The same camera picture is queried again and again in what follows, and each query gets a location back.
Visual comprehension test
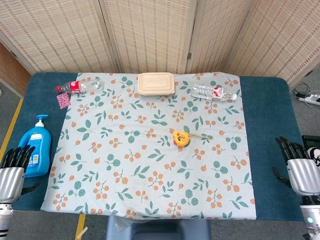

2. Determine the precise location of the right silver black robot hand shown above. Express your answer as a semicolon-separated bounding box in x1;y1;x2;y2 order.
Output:
271;136;320;197

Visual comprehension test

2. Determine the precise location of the black white sneaker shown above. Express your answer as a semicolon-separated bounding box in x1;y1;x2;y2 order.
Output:
306;146;320;172

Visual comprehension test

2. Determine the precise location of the blue plastic chair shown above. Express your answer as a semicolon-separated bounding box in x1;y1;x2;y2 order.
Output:
104;215;212;240

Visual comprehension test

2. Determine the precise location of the pink patterned square card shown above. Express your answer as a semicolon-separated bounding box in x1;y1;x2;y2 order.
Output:
56;92;72;110

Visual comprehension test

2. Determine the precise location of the black plug with cable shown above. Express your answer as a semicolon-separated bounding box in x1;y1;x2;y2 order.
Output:
291;82;311;99

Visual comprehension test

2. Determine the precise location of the clear white cap water bottle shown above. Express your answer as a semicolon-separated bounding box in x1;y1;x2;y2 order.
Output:
190;84;238;103

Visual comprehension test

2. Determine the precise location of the floral print tablecloth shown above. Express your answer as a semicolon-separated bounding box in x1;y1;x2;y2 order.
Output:
40;71;258;221

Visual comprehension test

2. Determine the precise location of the black box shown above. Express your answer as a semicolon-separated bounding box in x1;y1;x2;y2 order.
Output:
301;134;320;154

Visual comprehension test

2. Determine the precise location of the blue pump soap bottle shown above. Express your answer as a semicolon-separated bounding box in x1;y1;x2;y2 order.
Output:
17;114;52;178

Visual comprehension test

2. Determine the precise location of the woven bamboo screen panel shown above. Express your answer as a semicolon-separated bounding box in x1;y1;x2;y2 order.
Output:
186;0;254;75
98;0;199;75
0;0;121;76
224;0;320;85

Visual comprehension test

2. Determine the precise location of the brown wooden cabinet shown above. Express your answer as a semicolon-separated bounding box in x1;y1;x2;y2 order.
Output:
0;42;32;90

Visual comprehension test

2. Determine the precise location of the white power strip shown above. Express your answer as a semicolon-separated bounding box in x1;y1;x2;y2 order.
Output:
298;93;320;106

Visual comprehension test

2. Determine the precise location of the blue felt table cover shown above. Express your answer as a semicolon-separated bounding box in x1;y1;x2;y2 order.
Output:
11;71;316;222

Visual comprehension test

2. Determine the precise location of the red label plastic bottle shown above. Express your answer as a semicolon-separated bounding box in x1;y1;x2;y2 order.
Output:
55;77;105;95

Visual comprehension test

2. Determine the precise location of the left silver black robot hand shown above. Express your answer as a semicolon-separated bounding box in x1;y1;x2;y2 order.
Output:
0;145;43;204

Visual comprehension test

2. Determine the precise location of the beige lidded lunch box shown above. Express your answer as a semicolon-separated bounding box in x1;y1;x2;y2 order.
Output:
137;72;176;97

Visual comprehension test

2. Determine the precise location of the yellow tape measure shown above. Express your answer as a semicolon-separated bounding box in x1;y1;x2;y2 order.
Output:
171;129;214;148

